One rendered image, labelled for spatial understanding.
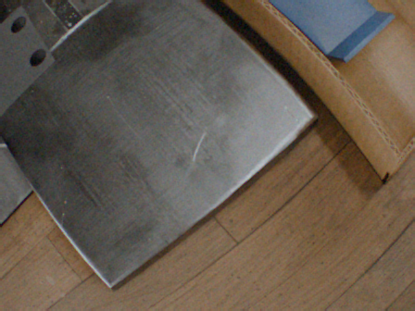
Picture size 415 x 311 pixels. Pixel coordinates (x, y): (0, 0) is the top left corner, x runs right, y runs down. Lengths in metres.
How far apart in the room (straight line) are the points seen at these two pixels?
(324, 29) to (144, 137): 0.14
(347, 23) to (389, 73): 0.05
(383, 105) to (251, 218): 0.12
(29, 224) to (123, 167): 0.09
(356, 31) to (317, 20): 0.03
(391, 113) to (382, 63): 0.04
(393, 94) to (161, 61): 0.16
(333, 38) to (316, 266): 0.16
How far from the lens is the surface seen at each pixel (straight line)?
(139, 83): 0.64
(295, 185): 0.64
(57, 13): 0.69
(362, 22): 0.67
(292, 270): 0.63
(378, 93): 0.66
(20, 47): 0.44
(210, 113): 0.63
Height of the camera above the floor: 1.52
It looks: 75 degrees down
